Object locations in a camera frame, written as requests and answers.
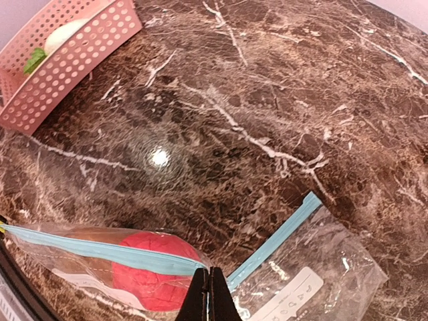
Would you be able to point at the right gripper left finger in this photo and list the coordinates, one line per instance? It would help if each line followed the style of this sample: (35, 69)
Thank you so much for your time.
(194, 307)

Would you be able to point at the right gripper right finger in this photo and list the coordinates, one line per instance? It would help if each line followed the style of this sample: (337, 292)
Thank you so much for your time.
(221, 305)

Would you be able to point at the white toy bun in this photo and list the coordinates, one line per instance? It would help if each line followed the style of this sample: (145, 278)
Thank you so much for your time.
(62, 34)

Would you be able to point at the green toy lettuce leaf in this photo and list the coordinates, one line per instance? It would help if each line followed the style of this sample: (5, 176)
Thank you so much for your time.
(37, 57)

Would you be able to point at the pink perforated plastic basket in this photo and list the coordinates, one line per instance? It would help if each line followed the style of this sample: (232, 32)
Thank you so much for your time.
(29, 98)

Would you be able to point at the red toy fruit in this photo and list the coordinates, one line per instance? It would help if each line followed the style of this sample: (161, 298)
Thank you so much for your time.
(159, 286)

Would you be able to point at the zip bag with blue zipper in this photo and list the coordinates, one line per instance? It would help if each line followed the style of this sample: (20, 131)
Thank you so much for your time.
(38, 240)

